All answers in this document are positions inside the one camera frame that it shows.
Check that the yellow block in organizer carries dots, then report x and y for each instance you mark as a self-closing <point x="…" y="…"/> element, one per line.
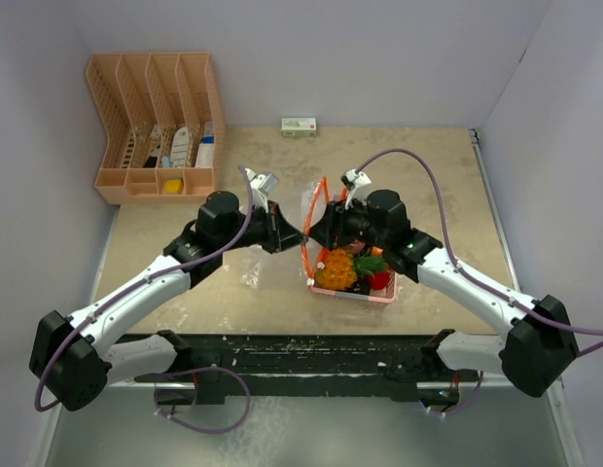
<point x="173" y="186"/>

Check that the pink perforated plastic basket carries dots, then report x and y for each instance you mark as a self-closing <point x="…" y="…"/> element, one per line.
<point x="362" y="291"/>

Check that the blue white box in organizer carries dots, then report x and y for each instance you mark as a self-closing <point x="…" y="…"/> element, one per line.
<point x="206" y="148"/>

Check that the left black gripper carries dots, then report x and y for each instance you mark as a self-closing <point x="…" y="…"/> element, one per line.
<point x="279" y="234"/>

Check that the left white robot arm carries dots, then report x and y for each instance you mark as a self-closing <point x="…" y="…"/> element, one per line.
<point x="68" y="356"/>

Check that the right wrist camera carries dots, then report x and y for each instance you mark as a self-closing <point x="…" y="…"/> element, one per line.
<point x="358" y="186"/>

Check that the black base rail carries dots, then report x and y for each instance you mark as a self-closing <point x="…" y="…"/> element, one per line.
<point x="400" y="368"/>

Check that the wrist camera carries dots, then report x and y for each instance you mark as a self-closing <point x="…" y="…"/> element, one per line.
<point x="262" y="185"/>
<point x="358" y="186"/>

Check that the white bottle in organizer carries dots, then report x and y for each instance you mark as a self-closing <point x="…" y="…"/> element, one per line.
<point x="180" y="147"/>

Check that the red yellow mango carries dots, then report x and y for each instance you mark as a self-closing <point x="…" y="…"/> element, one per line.
<point x="379" y="280"/>

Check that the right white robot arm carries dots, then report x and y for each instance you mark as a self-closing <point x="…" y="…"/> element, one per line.
<point x="532" y="343"/>

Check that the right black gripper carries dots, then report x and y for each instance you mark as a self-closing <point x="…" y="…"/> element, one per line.
<point x="334" y="222"/>

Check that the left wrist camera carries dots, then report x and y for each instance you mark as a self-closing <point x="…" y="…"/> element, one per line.
<point x="262" y="185"/>

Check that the small green white box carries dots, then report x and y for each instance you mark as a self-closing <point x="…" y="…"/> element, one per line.
<point x="298" y="127"/>

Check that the orange toy pineapple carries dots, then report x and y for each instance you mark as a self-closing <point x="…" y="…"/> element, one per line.
<point x="341" y="270"/>

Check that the peach plastic file organizer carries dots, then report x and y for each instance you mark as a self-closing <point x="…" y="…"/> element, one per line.
<point x="142" y="99"/>

